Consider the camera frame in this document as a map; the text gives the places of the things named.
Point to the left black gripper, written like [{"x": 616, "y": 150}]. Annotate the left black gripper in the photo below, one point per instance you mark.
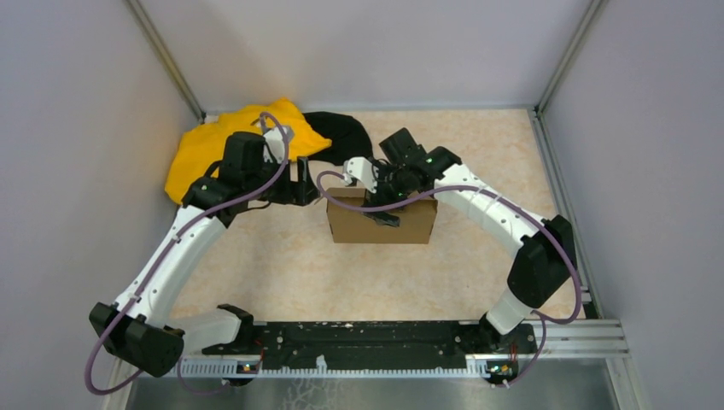
[{"x": 290, "y": 192}]

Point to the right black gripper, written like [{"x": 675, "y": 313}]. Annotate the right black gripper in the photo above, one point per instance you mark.
[{"x": 378, "y": 196}]

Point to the brown cardboard box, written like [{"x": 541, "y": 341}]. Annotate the brown cardboard box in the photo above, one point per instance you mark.
[{"x": 416, "y": 222}]

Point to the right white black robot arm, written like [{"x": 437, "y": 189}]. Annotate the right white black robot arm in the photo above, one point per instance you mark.
[{"x": 542, "y": 249}]

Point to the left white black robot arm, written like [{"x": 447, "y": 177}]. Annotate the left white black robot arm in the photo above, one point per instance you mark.
[{"x": 136, "y": 327}]

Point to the black cloth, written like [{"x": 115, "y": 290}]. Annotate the black cloth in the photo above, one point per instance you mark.
[{"x": 348, "y": 137}]

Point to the yellow shirt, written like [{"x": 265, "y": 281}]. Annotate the yellow shirt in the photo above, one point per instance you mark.
[{"x": 203, "y": 145}]

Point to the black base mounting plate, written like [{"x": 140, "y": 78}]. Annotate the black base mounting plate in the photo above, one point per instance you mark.
[{"x": 375, "y": 345}]

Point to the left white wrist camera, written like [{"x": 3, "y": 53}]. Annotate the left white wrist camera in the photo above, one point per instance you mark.
[{"x": 275, "y": 142}]

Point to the aluminium frame rail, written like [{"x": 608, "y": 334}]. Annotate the aluminium frame rail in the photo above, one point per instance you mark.
[{"x": 586, "y": 339}]

